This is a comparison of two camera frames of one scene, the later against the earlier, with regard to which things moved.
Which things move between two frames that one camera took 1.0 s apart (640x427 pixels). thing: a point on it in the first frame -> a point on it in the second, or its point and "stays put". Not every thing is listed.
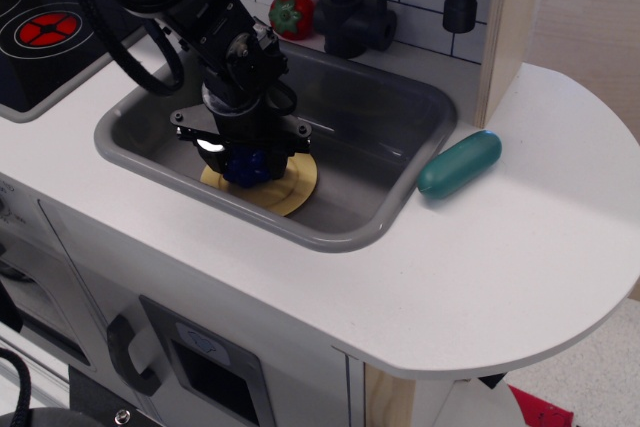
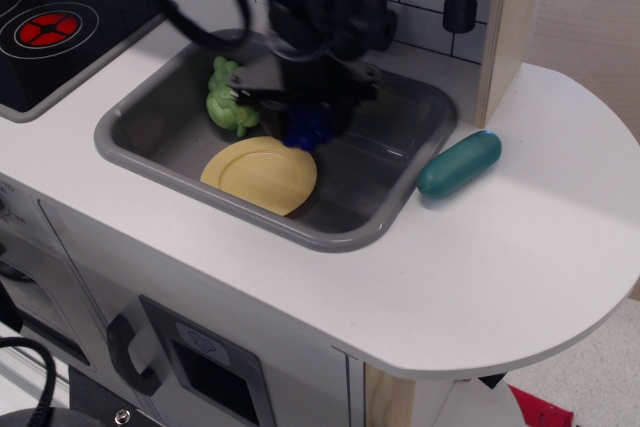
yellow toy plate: (283, 195) stays put
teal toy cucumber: (457, 164) stays put
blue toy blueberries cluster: (247, 167) -> (306, 125)
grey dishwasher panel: (220, 379) stays put
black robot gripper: (235, 114) -> (329, 80)
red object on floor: (539, 413) stays put
